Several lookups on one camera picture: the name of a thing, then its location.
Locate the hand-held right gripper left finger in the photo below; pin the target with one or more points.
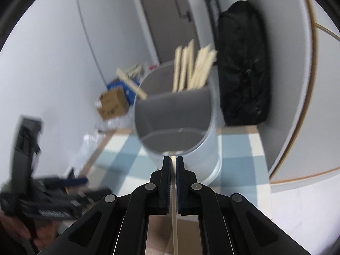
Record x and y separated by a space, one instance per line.
166 183

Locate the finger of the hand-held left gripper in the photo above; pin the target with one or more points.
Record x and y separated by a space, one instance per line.
97 193
75 181

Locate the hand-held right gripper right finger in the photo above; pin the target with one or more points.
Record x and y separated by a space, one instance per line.
180 183

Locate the wooden chopstick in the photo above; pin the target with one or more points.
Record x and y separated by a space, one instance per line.
174 231
131 83

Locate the grey cylindrical container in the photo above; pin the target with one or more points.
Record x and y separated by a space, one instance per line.
172 119

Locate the bunch of wooden chopsticks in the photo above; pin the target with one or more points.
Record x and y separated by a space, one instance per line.
196 69

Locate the person's left hand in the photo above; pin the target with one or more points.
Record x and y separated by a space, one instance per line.
16 227

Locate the clear crumpled plastic bag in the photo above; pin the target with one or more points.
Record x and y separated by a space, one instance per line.
91 140

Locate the checkered floor mat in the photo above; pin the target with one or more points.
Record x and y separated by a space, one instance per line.
239 159

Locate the grey mailer bag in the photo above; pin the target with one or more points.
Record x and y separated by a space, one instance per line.
117 124

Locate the brown cardboard box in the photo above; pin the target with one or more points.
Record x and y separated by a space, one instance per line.
113 105

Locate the blue cardboard box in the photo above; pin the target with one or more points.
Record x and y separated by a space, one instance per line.
119 85

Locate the orange paper bag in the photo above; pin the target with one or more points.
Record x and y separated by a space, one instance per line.
154 67

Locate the beige folded cloth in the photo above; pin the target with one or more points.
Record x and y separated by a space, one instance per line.
136 69

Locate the black backpack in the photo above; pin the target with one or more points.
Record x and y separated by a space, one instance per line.
243 66

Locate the white cabinet with wood trim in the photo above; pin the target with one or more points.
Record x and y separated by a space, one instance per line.
305 98

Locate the grey door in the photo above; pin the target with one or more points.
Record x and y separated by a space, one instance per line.
164 18

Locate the black metal rack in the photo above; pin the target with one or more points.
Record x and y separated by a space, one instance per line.
209 13

